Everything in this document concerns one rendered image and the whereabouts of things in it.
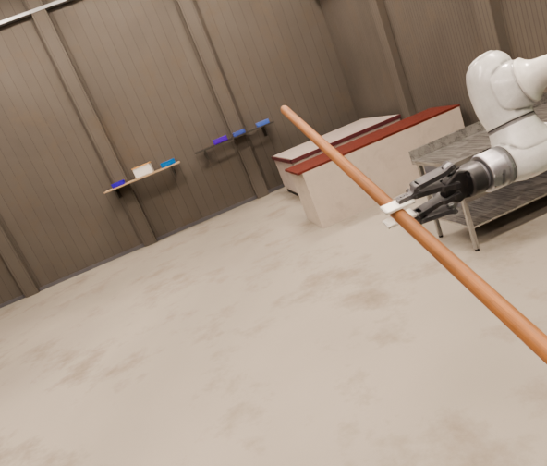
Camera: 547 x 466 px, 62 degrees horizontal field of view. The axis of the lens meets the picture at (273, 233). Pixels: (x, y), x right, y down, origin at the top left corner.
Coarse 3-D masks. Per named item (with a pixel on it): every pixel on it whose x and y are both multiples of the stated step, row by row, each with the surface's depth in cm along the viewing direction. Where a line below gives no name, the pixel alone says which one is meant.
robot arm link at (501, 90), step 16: (480, 64) 99; (496, 64) 97; (512, 64) 96; (528, 64) 94; (544, 64) 92; (480, 80) 99; (496, 80) 97; (512, 80) 95; (528, 80) 94; (544, 80) 93; (480, 96) 100; (496, 96) 97; (512, 96) 96; (528, 96) 95; (480, 112) 102; (496, 112) 99; (512, 112) 97; (528, 112) 97; (496, 128) 100
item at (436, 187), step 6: (438, 180) 100; (432, 186) 98; (438, 186) 98; (444, 186) 98; (450, 186) 98; (456, 186) 98; (420, 192) 97; (426, 192) 97; (432, 192) 98; (414, 198) 97
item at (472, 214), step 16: (544, 96) 476; (544, 112) 441; (464, 128) 466; (480, 128) 469; (432, 144) 463; (448, 144) 466; (464, 144) 442; (480, 144) 418; (416, 160) 457; (432, 160) 431; (448, 160) 410; (464, 160) 396; (544, 176) 467; (496, 192) 474; (512, 192) 458; (528, 192) 443; (544, 192) 428; (464, 208) 410; (480, 208) 451; (496, 208) 436; (512, 208) 423; (464, 224) 431; (480, 224) 419
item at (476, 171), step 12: (456, 168) 99; (468, 168) 98; (480, 168) 97; (444, 180) 99; (456, 180) 98; (468, 180) 98; (480, 180) 97; (444, 192) 100; (468, 192) 101; (480, 192) 99
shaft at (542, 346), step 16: (288, 112) 156; (304, 128) 143; (320, 144) 132; (336, 160) 122; (352, 176) 114; (368, 192) 108; (384, 192) 104; (400, 224) 96; (416, 224) 92; (432, 240) 87; (448, 256) 83; (464, 272) 79; (480, 288) 75; (496, 304) 72; (512, 320) 69; (528, 320) 68; (528, 336) 66; (544, 336) 65; (544, 352) 64
